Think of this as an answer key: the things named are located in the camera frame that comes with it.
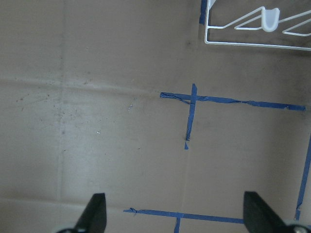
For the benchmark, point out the white wire cup rack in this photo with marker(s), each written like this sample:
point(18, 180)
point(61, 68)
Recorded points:
point(261, 18)

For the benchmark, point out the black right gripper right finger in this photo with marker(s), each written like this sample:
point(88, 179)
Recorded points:
point(259, 217)

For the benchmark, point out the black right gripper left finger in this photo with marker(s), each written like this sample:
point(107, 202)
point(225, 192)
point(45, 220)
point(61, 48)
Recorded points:
point(93, 219)

